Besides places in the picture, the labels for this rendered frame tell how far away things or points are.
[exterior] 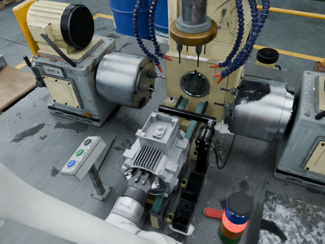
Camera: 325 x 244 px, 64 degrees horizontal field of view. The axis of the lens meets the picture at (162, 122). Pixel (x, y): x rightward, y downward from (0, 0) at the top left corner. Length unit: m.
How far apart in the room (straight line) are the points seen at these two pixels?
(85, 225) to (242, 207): 0.34
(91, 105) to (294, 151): 0.91
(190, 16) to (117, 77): 0.41
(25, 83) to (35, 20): 1.90
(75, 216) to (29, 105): 1.23
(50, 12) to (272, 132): 1.02
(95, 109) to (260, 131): 0.77
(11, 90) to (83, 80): 1.97
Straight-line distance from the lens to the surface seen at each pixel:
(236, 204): 0.65
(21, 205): 0.51
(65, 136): 1.43
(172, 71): 1.26
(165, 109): 1.11
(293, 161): 1.14
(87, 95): 1.29
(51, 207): 0.54
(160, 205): 0.97
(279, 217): 1.01
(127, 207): 0.80
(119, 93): 1.17
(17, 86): 3.17
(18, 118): 1.66
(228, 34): 1.24
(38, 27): 1.26
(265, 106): 1.02
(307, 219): 1.04
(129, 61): 1.17
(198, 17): 0.98
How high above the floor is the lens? 1.79
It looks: 46 degrees down
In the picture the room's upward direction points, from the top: 4 degrees counter-clockwise
